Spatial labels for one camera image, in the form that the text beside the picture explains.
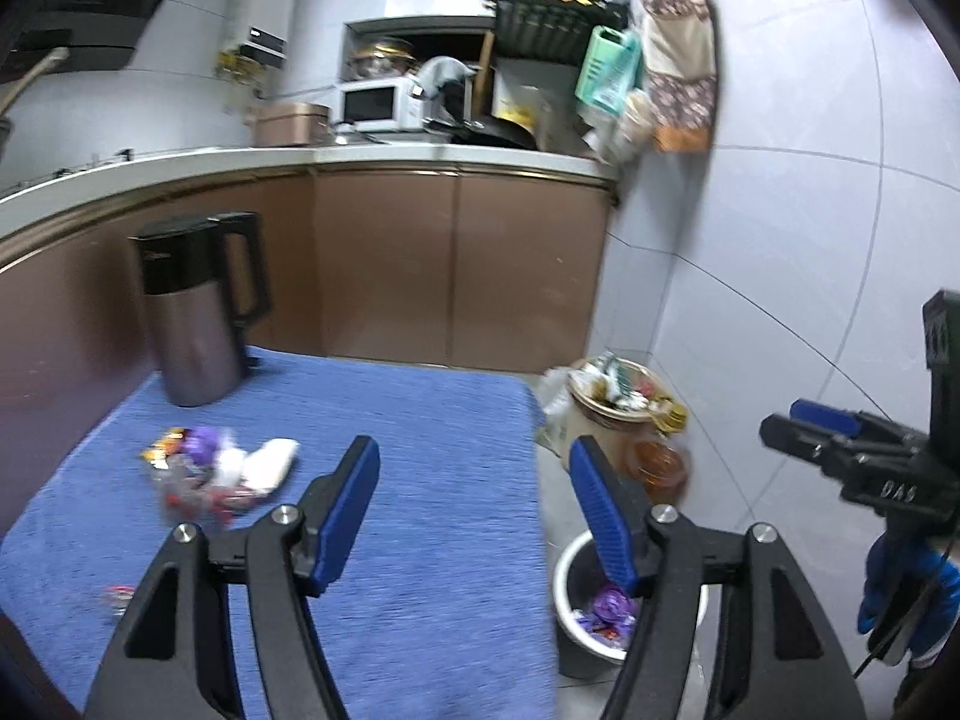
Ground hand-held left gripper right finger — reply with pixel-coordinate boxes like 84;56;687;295
568;435;863;720

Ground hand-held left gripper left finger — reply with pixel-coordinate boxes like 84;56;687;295
84;435;382;720

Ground white microwave oven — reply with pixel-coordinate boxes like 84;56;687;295
334;77;425;128

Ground black frying pan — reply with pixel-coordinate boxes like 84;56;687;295
424;116;537;151

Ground purple snack wrapper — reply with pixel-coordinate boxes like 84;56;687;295
180;426;237;466

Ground white water heater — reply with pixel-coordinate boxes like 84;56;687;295
240;24;290;65

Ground mixed packaging waste heap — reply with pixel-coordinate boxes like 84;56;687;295
574;352;670;415

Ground cooking oil bottle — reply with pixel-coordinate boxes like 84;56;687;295
634;401;691;505

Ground black dish rack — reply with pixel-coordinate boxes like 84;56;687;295
491;0;631;61

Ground floral apron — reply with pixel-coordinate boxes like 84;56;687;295
641;0;721;155

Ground brown full waste bin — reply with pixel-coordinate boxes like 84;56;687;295
566;356;676;482

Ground black range hood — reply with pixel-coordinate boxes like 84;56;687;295
0;0;188;83

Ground colourful wrapper heap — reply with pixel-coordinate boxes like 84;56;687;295
576;611;638;652

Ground grey cloth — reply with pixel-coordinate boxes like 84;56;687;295
415;56;481;102

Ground yellow bottle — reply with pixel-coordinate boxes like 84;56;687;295
499;86;537;128

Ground white kitchen countertop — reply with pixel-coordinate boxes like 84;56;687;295
0;142;620;260

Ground purple foil wrapper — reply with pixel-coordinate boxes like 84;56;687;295
589;586;638;623

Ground white plastic bag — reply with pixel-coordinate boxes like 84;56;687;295
534;366;580;458

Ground grey black electric kettle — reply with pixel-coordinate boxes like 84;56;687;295
127;211;272;407

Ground hanging plastic bags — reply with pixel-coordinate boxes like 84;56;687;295
585;90;655;166

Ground white tissue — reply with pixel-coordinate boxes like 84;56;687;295
217;439;301;490

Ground long brown cabinet front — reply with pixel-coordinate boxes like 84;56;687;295
0;172;325;533

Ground person's right hand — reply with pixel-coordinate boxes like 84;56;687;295
857;529;960;667

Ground brown cabinet door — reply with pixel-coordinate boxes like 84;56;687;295
452;172;612;376
313;169;460;368

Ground black countertop appliance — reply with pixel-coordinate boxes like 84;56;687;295
442;79;473;125

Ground grey waste bin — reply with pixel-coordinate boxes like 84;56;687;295
553;529;710;680

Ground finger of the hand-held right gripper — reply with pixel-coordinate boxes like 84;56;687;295
759;412;856;477
789;400;901;442

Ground blue towel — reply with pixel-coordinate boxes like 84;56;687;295
0;345;560;720

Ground pot with gold lid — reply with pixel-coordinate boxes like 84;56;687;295
349;37;417;82

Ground brass wok with handle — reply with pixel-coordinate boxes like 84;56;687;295
0;47;72;158

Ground orange snack wrapper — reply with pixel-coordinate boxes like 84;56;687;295
141;427;188;466

